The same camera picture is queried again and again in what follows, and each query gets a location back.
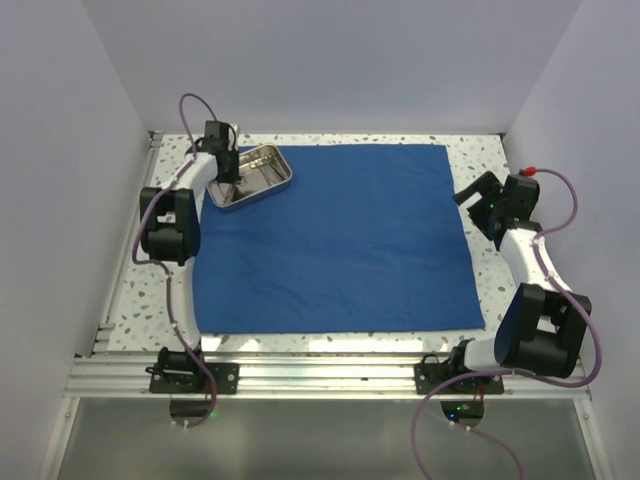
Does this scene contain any stainless steel instrument tray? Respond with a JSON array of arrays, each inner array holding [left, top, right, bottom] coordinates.
[[207, 144, 293, 212]]

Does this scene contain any blue surgical cloth wrap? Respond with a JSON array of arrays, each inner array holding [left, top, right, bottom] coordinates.
[[192, 144, 484, 334]]

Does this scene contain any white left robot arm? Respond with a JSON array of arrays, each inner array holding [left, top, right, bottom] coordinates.
[[131, 120, 240, 356]]

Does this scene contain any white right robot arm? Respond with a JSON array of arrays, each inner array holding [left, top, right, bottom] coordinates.
[[445, 168, 592, 393]]

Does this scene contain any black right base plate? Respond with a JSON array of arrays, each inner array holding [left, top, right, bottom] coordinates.
[[413, 352, 506, 396]]

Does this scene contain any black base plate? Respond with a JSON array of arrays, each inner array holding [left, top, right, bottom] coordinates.
[[145, 362, 240, 395], [413, 352, 506, 396]]

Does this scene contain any aluminium left side rail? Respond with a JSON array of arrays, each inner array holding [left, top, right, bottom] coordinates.
[[88, 131, 164, 357]]

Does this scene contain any aluminium rail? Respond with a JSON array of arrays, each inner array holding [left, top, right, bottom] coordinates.
[[88, 131, 164, 357], [62, 354, 594, 400]]

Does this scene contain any aluminium front rail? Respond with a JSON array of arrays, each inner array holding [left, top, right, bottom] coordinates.
[[62, 354, 594, 400]]

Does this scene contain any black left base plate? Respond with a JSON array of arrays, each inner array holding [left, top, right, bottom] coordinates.
[[145, 362, 240, 395]]

